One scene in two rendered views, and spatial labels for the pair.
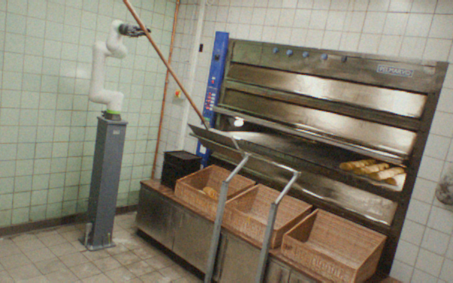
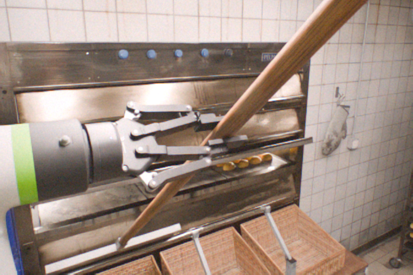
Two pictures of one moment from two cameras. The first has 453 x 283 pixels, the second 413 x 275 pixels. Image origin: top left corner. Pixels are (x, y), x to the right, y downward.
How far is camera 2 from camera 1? 285 cm
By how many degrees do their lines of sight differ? 70
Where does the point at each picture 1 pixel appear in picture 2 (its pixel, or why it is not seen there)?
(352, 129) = (252, 127)
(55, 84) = not seen: outside the picture
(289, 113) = (175, 140)
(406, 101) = (289, 84)
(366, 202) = (274, 188)
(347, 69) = (233, 64)
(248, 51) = (58, 63)
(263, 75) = (110, 100)
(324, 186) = (236, 198)
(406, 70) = not seen: hidden behind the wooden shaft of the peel
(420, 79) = not seen: hidden behind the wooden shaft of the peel
